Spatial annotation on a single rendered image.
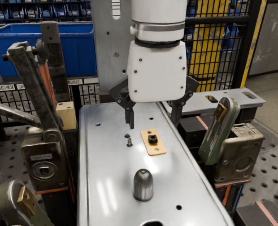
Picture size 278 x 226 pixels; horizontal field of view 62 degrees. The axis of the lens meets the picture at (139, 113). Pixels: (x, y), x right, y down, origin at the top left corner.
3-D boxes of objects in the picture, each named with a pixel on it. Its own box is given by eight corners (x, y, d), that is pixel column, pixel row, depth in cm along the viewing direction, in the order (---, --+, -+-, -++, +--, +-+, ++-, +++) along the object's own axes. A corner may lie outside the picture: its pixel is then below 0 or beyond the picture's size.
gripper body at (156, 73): (130, 40, 33) (131, 107, 39) (196, 37, 35) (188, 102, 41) (123, 30, 40) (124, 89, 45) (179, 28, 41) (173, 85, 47)
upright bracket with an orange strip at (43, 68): (77, 212, 68) (39, 41, 42) (72, 213, 68) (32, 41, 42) (77, 204, 70) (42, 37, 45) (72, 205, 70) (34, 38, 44)
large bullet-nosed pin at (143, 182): (154, 205, 37) (156, 176, 34) (135, 209, 36) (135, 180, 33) (149, 190, 40) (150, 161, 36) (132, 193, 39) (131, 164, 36)
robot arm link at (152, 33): (134, 25, 32) (134, 47, 33) (193, 23, 33) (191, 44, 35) (124, 16, 39) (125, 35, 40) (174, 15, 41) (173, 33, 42)
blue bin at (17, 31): (96, 75, 73) (92, 32, 66) (-2, 76, 72) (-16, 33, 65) (101, 59, 87) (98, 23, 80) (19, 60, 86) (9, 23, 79)
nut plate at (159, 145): (167, 153, 45) (167, 148, 45) (149, 156, 45) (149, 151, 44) (155, 129, 53) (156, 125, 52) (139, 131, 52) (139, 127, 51)
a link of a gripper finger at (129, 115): (116, 100, 40) (117, 131, 43) (134, 98, 41) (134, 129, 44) (114, 92, 43) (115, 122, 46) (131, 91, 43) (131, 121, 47)
